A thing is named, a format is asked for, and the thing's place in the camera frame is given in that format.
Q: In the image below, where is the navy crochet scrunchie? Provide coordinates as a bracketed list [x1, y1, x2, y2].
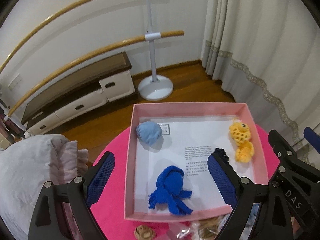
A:
[211, 148, 230, 164]

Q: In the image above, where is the cotton swab packet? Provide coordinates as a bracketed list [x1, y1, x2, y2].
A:
[169, 216, 224, 240]

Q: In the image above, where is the pink cardboard box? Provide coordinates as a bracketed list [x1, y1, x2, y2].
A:
[124, 102, 272, 223]

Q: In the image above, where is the white barre stand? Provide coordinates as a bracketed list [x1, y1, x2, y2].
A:
[137, 0, 174, 102]

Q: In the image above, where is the light blue cloth ball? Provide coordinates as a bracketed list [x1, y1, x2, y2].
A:
[136, 121, 163, 146]

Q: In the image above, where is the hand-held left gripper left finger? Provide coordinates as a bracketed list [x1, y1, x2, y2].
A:
[27, 151, 116, 240]

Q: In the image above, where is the low brown white cabinet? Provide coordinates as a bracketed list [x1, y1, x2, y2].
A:
[21, 52, 137, 135]

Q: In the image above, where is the yellow crochet fish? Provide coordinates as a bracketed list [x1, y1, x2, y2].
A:
[229, 120, 255, 162]

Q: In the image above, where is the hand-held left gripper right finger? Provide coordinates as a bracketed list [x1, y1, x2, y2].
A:
[207, 152, 294, 240]

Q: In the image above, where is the low wooden barre rail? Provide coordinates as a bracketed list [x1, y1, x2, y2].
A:
[7, 30, 185, 118]

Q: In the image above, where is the pink round mat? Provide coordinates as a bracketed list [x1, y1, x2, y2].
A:
[89, 123, 272, 240]

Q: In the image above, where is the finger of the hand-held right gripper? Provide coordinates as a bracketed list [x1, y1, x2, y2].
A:
[268, 129, 320, 180]
[304, 127, 320, 153]

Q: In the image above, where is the beige fabric flower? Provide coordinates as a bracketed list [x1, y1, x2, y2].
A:
[135, 225, 156, 240]

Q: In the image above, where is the blue knitted scarf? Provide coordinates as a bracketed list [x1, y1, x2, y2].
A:
[148, 165, 193, 215]

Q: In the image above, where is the white lace trim curtain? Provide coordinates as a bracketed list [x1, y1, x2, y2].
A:
[200, 0, 320, 155]

